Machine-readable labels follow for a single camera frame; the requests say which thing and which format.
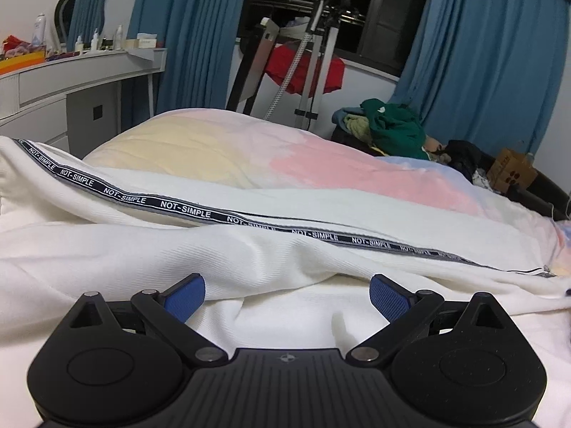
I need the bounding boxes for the white sweatpants with black stripe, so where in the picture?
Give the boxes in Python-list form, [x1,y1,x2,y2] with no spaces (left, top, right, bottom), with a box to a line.
[1,137,570,427]

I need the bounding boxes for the black garment pile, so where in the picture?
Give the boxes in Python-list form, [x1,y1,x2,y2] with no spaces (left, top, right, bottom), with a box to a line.
[438,140,495,183]

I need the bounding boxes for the pastel multicolour bed blanket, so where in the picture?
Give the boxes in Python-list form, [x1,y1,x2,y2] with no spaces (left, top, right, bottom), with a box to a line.
[85,109,570,276]

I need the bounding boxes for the brown cardboard box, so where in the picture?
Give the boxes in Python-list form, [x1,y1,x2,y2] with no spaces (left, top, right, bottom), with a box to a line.
[487,148,538,194]

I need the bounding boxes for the green garment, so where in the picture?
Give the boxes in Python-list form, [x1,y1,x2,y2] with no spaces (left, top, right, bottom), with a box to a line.
[360,98,429,161]

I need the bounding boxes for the white dressing table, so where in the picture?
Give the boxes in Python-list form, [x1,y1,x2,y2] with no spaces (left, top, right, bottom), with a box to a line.
[1,49,167,158]

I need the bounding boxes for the right blue curtain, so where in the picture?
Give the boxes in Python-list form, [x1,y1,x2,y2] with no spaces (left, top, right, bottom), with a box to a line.
[391,0,570,156]

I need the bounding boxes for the blue curtain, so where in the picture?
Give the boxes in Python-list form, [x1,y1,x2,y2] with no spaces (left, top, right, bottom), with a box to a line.
[121,0,244,131]
[391,0,570,156]

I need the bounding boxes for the white tissue box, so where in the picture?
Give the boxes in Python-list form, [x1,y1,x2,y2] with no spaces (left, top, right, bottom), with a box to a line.
[136,33,158,49]

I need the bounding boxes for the red cloth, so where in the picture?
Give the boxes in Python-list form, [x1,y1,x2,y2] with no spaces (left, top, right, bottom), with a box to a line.
[265,44,345,95]

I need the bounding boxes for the orange tray with items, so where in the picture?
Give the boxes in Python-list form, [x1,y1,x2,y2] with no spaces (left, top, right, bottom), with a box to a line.
[0,35,45,75]

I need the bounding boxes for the left blue curtain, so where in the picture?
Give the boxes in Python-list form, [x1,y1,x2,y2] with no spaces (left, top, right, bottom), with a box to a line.
[121,0,244,131]

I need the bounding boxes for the white spray bottle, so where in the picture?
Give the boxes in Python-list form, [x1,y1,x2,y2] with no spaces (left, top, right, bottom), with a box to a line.
[31,12,46,46]

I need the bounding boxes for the dark window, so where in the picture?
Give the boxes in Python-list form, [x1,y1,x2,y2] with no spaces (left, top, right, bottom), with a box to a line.
[238,0,427,76]

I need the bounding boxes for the wavy frame mirror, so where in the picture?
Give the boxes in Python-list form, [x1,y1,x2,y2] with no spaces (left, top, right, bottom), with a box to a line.
[53,0,106,51]

